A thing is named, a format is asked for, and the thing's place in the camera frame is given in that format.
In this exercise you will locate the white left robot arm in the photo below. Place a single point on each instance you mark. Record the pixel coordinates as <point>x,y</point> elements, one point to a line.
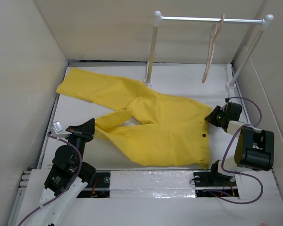
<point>69,174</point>

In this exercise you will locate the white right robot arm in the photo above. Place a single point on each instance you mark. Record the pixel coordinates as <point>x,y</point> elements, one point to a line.
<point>255,147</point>

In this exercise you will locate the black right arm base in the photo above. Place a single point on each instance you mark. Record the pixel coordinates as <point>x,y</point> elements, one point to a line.
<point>210,183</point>

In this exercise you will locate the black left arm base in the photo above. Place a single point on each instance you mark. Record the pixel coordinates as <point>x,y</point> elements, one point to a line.
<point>99,188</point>

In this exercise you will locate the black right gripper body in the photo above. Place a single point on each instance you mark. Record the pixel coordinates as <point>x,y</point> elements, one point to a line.
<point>219,115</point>

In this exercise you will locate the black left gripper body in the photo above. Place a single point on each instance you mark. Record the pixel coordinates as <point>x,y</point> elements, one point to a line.
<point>77,139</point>

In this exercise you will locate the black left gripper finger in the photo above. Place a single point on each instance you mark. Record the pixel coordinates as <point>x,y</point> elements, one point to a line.
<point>88,136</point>
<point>88,127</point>

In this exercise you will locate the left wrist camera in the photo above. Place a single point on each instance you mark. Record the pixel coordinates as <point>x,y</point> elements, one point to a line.
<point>57,130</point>

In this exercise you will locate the wooden clothes hanger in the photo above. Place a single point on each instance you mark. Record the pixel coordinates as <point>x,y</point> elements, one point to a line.
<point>215,30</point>

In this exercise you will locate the yellow trousers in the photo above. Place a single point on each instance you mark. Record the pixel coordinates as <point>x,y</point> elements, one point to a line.
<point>149,128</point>

